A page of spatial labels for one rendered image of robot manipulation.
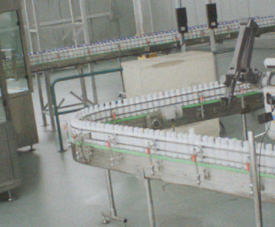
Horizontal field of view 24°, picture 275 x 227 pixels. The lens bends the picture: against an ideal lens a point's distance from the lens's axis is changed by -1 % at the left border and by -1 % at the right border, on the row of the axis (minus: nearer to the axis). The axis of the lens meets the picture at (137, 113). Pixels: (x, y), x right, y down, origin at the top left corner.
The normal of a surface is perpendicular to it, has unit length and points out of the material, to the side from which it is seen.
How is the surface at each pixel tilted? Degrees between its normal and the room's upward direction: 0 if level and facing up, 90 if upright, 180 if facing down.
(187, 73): 90
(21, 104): 90
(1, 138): 90
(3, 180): 90
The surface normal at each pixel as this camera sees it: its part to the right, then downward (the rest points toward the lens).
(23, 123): 0.64, 0.06
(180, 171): -0.76, 0.22
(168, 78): 0.37, 0.13
